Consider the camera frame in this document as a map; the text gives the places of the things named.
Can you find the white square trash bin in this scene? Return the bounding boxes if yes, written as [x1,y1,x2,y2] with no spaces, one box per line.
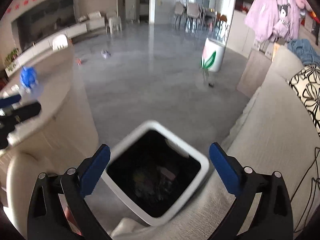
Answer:
[101,120,209,226]

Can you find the white tulip trash can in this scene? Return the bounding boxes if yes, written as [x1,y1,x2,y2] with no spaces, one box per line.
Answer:
[201,37,226,73]

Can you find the blue plastic shoe cover bundle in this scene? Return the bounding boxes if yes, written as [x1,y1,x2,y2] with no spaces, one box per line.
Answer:
[20,67,39,93]

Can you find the green potted plant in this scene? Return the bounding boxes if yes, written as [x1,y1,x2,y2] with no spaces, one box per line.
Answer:
[4,48,19,70]

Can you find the white tv cabinet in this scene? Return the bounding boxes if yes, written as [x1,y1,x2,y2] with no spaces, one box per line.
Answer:
[5,17,105,77]

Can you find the white plastic child chair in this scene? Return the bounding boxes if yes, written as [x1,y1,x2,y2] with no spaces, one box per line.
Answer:
[52,34,68,51]

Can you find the beige fabric sofa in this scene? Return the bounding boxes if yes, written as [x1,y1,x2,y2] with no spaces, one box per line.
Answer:
[115,47,319,239]

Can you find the large black television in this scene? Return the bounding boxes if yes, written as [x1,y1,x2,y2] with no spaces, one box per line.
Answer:
[11,0,76,52]

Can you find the grey item on floor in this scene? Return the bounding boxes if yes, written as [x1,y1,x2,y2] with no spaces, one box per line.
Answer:
[101,50,111,59]

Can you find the stacked white stools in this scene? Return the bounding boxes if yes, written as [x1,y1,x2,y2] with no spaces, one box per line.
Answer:
[106,12,122,35]

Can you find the black white floral pillow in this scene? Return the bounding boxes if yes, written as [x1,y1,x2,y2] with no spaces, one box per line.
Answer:
[287,64,320,135]

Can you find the beige wooden side cabinet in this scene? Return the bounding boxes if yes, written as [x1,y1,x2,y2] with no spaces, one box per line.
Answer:
[237,49,272,98]

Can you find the blue denim garment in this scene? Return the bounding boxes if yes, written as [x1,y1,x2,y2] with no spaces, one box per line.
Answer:
[287,39,320,66]

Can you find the dining chairs and table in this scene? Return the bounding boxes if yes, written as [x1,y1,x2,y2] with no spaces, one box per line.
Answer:
[174,1,227,32]

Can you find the pink hanging jacket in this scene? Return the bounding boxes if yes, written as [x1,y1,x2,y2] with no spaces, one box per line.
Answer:
[245,0,313,42]

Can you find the black cable on sofa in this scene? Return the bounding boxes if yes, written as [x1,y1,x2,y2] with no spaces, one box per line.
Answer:
[291,147,320,233]

